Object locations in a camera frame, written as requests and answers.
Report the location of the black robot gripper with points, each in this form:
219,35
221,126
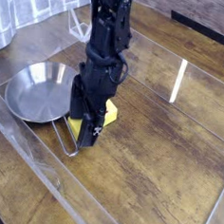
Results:
95,84

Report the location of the yellow butter block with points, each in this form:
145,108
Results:
110,116

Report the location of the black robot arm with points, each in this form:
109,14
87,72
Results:
110,29

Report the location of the silver metal frying pan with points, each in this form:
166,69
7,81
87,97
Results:
41,93

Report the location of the white sheer curtain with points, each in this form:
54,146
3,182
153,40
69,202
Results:
16,14

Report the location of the black strip on table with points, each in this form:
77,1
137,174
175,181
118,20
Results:
191,23

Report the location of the clear acrylic barrier wall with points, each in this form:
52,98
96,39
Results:
138,139

